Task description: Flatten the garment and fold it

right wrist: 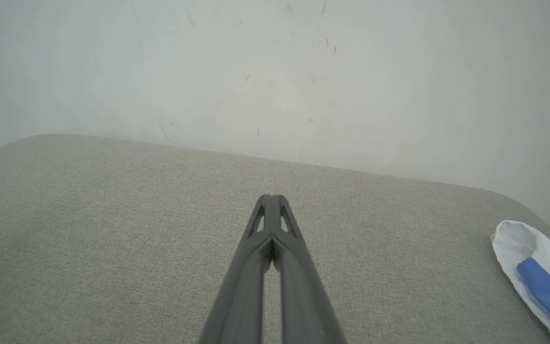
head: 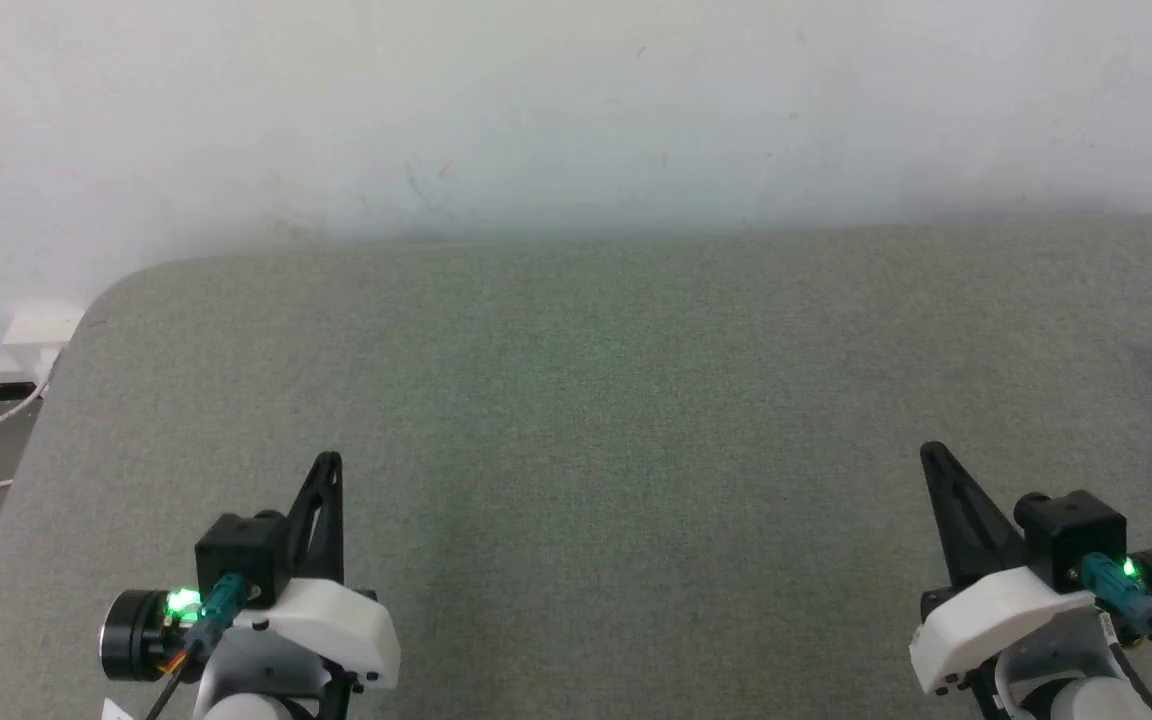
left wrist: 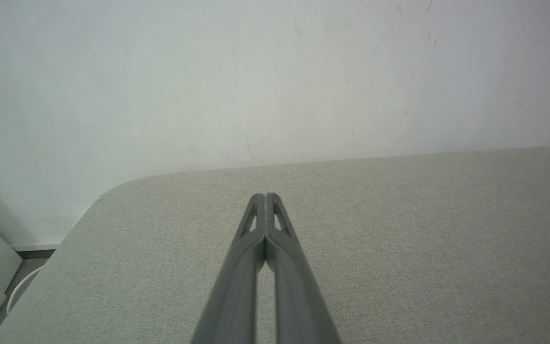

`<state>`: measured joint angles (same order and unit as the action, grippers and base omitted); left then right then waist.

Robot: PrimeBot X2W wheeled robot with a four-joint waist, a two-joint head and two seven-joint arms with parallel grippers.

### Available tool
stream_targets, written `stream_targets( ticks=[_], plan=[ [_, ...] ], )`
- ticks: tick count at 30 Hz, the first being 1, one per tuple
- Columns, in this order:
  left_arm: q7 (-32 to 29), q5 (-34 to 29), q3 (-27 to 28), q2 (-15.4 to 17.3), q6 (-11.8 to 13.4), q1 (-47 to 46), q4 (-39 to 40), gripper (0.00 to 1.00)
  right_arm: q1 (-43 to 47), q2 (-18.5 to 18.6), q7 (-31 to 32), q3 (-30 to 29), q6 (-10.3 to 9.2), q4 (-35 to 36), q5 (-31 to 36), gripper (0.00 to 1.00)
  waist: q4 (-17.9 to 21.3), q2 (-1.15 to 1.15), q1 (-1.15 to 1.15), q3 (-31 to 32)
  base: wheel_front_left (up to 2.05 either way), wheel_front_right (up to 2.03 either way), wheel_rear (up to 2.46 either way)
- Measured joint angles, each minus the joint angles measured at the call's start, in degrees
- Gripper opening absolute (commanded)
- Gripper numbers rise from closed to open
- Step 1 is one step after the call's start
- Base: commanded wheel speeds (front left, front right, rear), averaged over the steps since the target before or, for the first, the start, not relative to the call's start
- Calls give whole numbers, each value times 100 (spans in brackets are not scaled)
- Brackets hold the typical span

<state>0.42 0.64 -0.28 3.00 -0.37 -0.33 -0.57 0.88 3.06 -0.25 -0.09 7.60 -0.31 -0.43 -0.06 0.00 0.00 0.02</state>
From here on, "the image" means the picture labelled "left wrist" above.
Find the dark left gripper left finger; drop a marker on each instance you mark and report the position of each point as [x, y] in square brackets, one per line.
[237, 286]

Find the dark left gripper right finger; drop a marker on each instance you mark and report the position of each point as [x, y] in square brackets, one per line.
[299, 296]

